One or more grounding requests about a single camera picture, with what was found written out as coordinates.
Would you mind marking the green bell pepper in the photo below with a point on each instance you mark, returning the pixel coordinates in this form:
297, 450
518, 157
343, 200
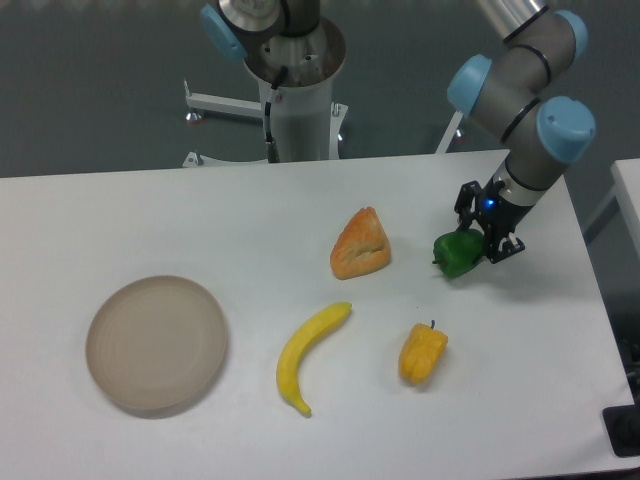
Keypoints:
457, 252

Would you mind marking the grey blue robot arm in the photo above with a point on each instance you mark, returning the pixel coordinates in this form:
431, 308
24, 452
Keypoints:
543, 137

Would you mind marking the beige round plate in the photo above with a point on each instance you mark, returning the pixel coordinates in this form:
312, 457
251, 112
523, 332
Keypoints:
156, 346

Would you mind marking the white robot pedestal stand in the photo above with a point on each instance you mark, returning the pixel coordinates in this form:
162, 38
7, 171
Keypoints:
295, 74

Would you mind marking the black device at table edge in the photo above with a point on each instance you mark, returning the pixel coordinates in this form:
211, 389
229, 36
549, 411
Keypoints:
622, 425

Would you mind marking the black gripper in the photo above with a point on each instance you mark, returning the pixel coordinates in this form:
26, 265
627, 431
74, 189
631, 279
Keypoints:
502, 204

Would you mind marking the white side table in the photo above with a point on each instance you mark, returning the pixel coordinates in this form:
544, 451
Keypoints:
626, 177

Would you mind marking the yellow bell pepper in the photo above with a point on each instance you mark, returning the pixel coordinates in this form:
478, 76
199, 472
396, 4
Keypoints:
421, 352

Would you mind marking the yellow banana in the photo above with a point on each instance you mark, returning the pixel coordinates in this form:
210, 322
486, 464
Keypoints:
314, 330

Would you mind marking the orange pastry bread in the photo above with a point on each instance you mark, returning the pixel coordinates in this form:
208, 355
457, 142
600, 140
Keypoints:
362, 247

